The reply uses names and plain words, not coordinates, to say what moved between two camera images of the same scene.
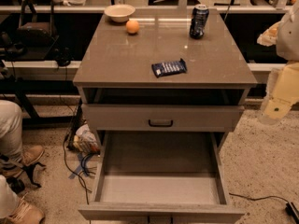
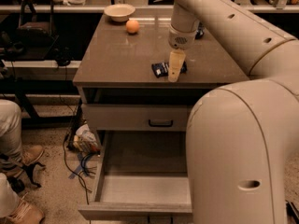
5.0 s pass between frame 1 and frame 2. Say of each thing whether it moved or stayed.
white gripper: moved
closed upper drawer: stayed
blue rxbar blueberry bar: stayed
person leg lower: stayed
